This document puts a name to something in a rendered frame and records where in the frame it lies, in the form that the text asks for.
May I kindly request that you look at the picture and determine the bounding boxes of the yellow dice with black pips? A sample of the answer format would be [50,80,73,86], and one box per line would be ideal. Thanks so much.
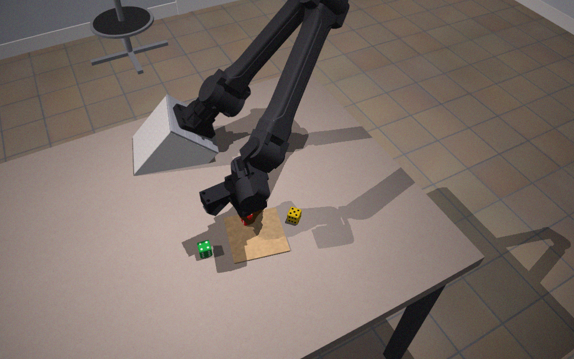
[287,207,301,224]

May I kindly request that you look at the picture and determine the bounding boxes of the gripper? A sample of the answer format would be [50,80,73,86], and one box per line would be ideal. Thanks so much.
[228,197,267,225]

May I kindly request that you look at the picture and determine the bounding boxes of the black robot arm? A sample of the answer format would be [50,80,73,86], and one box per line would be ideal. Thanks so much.
[173,0,350,216]

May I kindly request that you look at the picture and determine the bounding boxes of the tan mat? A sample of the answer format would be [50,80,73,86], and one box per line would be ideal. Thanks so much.
[224,207,290,264]

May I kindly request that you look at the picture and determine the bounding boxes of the green dice with white pips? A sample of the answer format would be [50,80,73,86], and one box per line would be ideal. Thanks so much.
[197,240,213,258]

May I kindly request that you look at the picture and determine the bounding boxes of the red dice with white pips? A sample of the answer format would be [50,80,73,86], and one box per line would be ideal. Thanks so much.
[240,214,253,226]

